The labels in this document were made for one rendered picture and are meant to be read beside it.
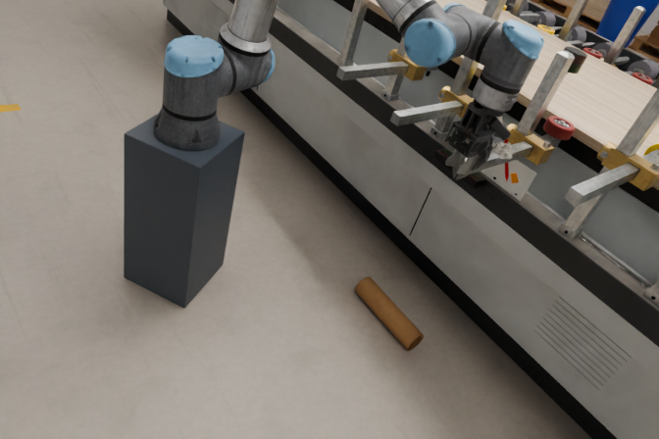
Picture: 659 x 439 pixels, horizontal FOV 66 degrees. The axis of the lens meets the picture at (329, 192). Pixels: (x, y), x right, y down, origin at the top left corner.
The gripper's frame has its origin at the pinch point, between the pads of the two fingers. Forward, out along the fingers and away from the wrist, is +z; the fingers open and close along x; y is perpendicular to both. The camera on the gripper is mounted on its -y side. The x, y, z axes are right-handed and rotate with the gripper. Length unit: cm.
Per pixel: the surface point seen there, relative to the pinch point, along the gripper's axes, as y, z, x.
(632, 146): -29.1, -17.5, 21.7
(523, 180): -28.8, 6.1, 3.5
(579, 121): -51, -9, 0
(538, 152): -28.6, -3.6, 3.3
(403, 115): -2.3, -2.1, -24.1
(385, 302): -21, 74, -15
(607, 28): -568, 54, -207
